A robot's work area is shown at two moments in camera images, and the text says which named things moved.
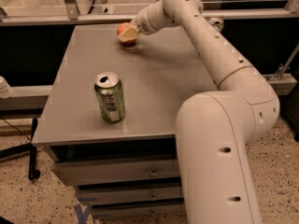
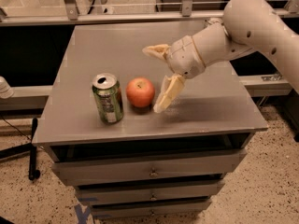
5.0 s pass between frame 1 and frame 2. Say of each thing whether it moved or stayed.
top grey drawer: stayed
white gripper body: moved
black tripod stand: stayed
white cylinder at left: stayed
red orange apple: moved
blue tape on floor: stayed
